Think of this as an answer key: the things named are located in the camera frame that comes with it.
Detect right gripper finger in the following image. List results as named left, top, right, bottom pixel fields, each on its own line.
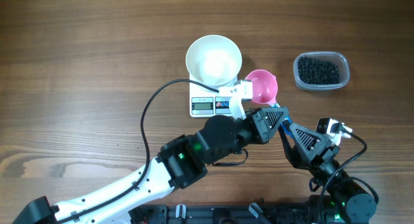
left=278, top=125, right=293, bottom=156
left=289, top=123, right=323, bottom=152

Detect pink scoop blue handle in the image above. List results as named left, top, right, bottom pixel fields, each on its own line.
left=246, top=69, right=292, bottom=139

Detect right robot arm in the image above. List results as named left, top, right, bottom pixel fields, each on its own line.
left=279, top=120, right=379, bottom=223

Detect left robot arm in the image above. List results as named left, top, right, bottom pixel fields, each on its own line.
left=14, top=107, right=289, bottom=223

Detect white digital kitchen scale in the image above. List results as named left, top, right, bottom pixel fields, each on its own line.
left=189, top=83, right=232, bottom=118

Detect white bowl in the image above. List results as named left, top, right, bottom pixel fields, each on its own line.
left=185, top=35, right=243, bottom=87

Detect black beans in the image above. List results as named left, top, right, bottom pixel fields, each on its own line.
left=298, top=56, right=340, bottom=85

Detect clear plastic container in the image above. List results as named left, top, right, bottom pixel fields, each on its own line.
left=293, top=51, right=350, bottom=91

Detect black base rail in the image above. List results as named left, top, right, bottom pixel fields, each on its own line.
left=129, top=203, right=366, bottom=224

